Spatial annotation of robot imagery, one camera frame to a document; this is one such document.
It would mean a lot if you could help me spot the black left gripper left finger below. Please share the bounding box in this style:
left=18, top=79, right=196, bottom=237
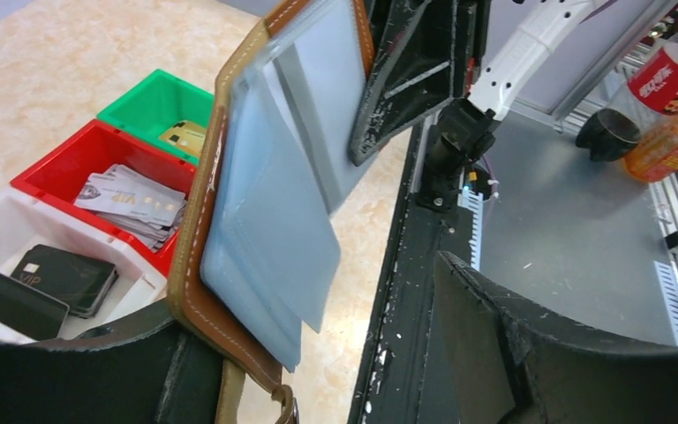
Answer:
left=0, top=300, right=223, bottom=423

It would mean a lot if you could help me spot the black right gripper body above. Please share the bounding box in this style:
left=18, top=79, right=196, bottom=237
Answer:
left=453, top=0, right=492, bottom=97

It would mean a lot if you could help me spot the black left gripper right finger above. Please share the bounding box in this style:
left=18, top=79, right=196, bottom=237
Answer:
left=433, top=251, right=678, bottom=423

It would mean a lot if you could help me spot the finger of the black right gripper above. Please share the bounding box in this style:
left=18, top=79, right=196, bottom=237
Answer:
left=348, top=1, right=459, bottom=166

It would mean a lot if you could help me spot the brown leather card holder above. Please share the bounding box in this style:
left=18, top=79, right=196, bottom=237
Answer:
left=167, top=1, right=374, bottom=423

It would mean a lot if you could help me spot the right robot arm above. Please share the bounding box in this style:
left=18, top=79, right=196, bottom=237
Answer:
left=343, top=1, right=671, bottom=211

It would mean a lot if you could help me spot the white VIP card stack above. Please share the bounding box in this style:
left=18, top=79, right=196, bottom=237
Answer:
left=73, top=163, right=187, bottom=252

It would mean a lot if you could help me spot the gold card in green bin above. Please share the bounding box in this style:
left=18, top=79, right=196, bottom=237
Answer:
left=158, top=119, right=206, bottom=157

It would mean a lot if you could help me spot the translucent white plastic bin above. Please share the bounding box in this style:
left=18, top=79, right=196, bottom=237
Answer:
left=0, top=188, right=167, bottom=345

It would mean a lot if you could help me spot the red plastic bin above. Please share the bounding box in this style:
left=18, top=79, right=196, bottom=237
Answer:
left=10, top=119, right=196, bottom=276

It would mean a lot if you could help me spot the cola bottle red label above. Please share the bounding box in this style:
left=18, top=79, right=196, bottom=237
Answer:
left=575, top=33, right=678, bottom=162

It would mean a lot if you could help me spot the orange drink bottle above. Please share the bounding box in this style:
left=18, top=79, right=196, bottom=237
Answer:
left=622, top=114, right=678, bottom=183

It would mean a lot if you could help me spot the green plastic bin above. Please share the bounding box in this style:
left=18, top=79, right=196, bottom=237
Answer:
left=97, top=69, right=215, bottom=165

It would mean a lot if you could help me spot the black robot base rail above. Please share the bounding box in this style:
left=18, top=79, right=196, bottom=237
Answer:
left=348, top=117, right=484, bottom=423

